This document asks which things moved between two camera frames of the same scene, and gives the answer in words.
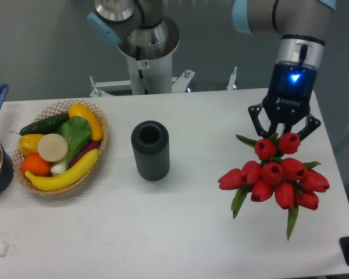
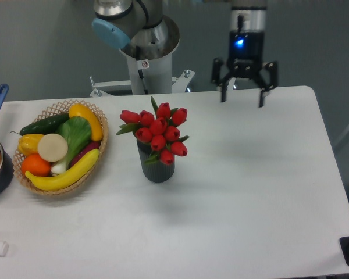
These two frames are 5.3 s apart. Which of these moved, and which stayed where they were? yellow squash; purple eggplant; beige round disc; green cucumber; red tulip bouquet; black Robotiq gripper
Moved: black Robotiq gripper; red tulip bouquet
Stayed: purple eggplant; beige round disc; yellow squash; green cucumber
